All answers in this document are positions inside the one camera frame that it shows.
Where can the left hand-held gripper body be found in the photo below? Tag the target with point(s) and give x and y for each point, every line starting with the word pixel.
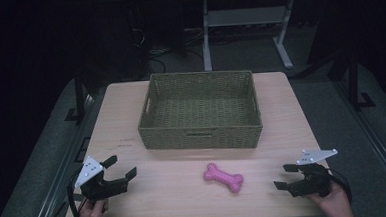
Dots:
pixel 96 187

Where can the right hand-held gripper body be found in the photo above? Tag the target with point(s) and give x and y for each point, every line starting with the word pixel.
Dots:
pixel 313 177

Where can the pink bone dog toy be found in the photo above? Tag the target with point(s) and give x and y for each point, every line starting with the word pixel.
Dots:
pixel 223 177

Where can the green woven basket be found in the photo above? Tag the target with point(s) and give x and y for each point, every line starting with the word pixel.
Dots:
pixel 199 111

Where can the person's left hand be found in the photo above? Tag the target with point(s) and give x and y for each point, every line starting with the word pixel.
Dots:
pixel 93 216

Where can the person's right hand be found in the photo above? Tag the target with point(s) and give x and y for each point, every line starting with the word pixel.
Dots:
pixel 334 204

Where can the black metal stand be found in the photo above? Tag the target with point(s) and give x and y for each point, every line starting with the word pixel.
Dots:
pixel 354 80
pixel 79 97

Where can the grey metal desk frame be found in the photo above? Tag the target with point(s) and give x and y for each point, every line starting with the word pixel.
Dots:
pixel 247 32

